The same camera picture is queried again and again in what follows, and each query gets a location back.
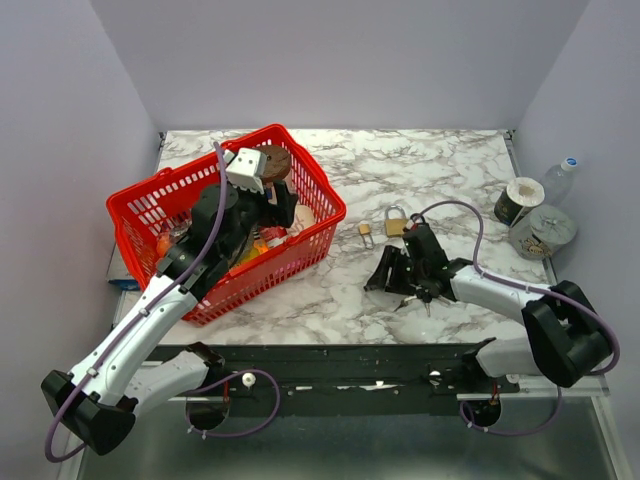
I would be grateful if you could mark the large brass padlock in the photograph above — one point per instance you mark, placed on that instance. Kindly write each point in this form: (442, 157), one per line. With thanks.
(395, 221)

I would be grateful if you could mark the red plastic shopping basket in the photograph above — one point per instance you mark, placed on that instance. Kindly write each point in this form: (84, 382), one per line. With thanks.
(162, 223)

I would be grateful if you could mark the small brass padlock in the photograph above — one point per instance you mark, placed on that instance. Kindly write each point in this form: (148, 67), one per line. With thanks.
(365, 233)

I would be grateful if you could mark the black padlock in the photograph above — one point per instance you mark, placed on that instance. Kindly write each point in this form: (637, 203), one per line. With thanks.
(416, 221)

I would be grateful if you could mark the black-headed key bunch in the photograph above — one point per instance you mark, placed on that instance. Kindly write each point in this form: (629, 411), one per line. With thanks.
(425, 297)

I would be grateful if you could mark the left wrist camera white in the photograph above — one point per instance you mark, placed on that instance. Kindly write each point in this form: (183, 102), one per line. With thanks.
(244, 169)

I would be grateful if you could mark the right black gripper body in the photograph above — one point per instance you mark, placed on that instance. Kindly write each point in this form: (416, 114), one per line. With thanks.
(414, 271)

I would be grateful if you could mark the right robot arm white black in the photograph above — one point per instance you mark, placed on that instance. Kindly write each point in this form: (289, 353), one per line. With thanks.
(563, 340)

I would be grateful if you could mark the clear plastic water bottle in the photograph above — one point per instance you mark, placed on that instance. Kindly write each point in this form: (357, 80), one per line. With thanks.
(558, 181)

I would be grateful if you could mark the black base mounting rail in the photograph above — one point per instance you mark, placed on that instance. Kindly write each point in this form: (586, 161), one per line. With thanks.
(350, 380)

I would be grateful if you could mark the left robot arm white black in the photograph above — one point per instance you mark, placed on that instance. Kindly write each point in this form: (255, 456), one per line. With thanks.
(101, 397)

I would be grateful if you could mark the grey-wrapped toilet paper roll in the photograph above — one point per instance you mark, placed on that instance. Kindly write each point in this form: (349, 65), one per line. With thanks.
(542, 232)

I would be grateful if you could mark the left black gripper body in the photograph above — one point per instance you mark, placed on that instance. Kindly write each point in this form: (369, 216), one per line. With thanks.
(253, 213)

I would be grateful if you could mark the brown-lid ice cream cup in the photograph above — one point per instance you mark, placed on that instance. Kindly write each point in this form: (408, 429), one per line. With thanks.
(278, 163)

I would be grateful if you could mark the orange fruit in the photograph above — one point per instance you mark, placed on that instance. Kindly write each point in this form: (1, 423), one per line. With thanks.
(164, 243)

